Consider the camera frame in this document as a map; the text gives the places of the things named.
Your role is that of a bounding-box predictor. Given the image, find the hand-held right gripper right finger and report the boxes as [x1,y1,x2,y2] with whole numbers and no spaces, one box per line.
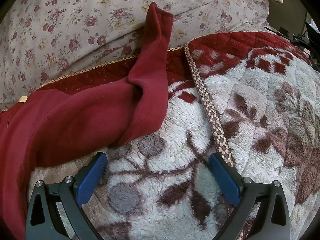
[208,153,292,240]

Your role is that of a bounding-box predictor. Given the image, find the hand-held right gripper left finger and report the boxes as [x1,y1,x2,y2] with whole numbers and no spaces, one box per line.
[25,152,108,240]

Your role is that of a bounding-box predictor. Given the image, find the dark red fleece garment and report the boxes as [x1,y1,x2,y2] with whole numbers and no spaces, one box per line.
[0,2,174,240]

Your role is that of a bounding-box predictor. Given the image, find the flower pattern fleece blanket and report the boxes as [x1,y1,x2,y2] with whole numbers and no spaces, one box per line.
[0,31,320,240]

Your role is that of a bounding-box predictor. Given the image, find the floral print duvet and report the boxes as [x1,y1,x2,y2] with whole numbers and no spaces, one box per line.
[0,0,271,111]

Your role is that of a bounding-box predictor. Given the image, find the dark metal frame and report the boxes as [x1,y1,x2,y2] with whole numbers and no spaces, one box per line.
[272,21,320,72]

